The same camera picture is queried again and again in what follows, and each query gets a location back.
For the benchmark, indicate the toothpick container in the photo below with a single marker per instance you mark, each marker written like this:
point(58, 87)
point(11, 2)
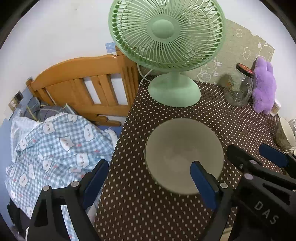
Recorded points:
point(276, 107)

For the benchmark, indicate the glass jar with lid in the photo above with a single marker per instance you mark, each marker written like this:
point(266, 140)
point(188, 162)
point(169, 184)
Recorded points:
point(239, 86)

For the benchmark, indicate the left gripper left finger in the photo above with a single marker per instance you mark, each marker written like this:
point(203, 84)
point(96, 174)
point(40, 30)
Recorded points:
point(47, 222)

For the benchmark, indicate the green patterned wall mat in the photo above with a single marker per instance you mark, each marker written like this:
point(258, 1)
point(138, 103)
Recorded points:
point(240, 46)

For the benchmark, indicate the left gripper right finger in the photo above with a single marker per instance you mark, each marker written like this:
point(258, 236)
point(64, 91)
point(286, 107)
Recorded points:
point(216, 197)

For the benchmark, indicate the brown polka dot tablecloth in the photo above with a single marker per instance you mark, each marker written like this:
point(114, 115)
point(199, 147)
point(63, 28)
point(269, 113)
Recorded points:
point(132, 205)

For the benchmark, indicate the white floor fan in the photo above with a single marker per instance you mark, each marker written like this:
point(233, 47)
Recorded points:
point(292, 124)

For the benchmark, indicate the wall socket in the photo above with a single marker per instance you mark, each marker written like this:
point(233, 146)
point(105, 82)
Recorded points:
point(15, 101)

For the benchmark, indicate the blue checked cat blanket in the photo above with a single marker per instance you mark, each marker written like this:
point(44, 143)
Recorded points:
point(55, 152)

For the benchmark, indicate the green desk fan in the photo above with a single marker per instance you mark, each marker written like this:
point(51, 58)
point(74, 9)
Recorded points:
point(171, 37)

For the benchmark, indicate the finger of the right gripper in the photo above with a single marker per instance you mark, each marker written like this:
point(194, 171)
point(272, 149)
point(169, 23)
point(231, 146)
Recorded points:
point(243, 161)
point(283, 160)

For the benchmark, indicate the wooden bed headboard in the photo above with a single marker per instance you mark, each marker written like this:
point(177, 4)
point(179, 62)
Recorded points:
point(101, 89)

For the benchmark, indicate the large grey-green bowl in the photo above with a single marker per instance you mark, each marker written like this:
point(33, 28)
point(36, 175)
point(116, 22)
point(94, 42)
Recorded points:
point(174, 145)

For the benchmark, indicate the purple plush toy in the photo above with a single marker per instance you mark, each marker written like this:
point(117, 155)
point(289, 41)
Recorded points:
point(263, 94)

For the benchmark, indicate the grey plaid pillow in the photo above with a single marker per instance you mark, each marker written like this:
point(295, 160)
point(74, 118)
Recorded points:
point(39, 111)

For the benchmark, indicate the far small ceramic bowl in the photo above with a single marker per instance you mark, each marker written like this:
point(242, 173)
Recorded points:
point(284, 135)

